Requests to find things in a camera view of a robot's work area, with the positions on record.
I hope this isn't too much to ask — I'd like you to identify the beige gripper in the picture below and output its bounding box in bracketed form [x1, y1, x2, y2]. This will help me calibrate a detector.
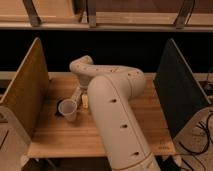
[71, 87, 89, 109]

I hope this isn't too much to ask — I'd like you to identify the black cables bundle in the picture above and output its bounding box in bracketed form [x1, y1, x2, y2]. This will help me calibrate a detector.
[177, 111, 213, 171]

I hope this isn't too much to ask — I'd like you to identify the right dark side panel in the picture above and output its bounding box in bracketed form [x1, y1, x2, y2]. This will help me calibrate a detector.
[154, 39, 210, 138]

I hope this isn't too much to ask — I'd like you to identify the wooden back shelf rail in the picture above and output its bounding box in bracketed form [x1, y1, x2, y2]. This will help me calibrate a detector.
[0, 0, 213, 32]

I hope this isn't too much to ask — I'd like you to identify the translucent plastic cup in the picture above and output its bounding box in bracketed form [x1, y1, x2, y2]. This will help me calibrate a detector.
[63, 99, 77, 122]

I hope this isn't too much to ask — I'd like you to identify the left wooden side panel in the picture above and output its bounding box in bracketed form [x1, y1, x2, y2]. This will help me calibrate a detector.
[0, 38, 49, 145]

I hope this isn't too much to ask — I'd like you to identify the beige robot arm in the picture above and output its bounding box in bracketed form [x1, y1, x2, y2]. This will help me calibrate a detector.
[69, 56, 161, 171]

